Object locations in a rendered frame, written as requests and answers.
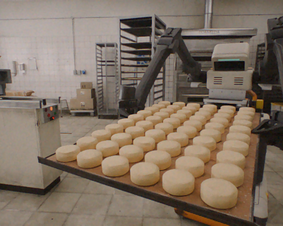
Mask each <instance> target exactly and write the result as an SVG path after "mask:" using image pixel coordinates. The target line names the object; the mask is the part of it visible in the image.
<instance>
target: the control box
mask: <svg viewBox="0 0 283 226"><path fill-rule="evenodd" d="M56 105H57V109H56ZM51 107H52V110H50V108H51ZM45 109H47V112H46V111H45ZM54 112H57V114H54ZM48 113H49V114H50V117H48ZM40 118H41V123H46V122H49V121H51V119H52V120H53V118H54V120H55V119H57V118H59V110H58V104H52V105H48V106H46V107H42V108H40Z"/></svg>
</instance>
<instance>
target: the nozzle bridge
mask: <svg viewBox="0 0 283 226"><path fill-rule="evenodd" d="M6 83H12V78H11V70H10V69H0V94H4V96H6V91H5V84H6Z"/></svg>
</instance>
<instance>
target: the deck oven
mask: <svg viewBox="0 0 283 226"><path fill-rule="evenodd" d="M256 35H257V28H223V29H200V28H190V29H182V33H181V36H182V39H183V41H184V43H185V44H186V46H187V48H188V51H189V53H190V55H191V57H192V58H193V59H194V60H195V61H196V62H199V63H201V64H202V69H201V70H202V71H209V70H210V69H211V68H212V54H213V51H214V48H215V46H216V45H217V44H223V43H248V44H250V38H252V37H253V36H256ZM176 54H177V52H175V54H173V64H174V61H175V57H177V60H176V71H175V70H174V66H173V82H172V102H173V103H175V102H183V103H186V104H189V103H197V104H203V98H204V97H206V96H208V97H209V89H207V87H206V86H207V84H205V83H203V84H201V86H199V87H190V85H191V82H188V81H187V77H188V75H187V74H186V73H183V72H182V66H181V63H182V61H181V60H180V57H179V55H178V54H177V55H176Z"/></svg>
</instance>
